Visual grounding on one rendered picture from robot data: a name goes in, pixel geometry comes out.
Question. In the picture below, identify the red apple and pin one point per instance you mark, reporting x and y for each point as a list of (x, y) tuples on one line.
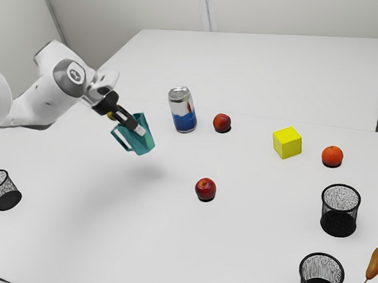
[(205, 188)]

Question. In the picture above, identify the yellow block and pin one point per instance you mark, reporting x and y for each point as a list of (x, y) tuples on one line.
[(287, 142)]

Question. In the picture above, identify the dark red peach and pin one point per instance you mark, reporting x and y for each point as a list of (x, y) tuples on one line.
[(222, 122)]

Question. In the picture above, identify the teal faceted mug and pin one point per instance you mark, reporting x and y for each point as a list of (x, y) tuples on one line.
[(138, 138)]

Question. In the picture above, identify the orange fruit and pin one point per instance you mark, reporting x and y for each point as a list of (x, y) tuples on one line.
[(332, 155)]

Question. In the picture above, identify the silver and blue can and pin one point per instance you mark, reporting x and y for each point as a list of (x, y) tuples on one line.
[(182, 110)]

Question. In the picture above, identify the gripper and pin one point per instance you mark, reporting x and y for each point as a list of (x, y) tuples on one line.
[(105, 103)]

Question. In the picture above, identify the brown pear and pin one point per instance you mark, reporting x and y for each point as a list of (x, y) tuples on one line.
[(377, 262)]

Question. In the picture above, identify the black mesh pen holder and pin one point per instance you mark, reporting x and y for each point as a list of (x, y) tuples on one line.
[(321, 279), (339, 210), (0, 189)]

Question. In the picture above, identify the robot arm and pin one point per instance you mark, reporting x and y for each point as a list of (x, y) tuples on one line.
[(41, 97)]

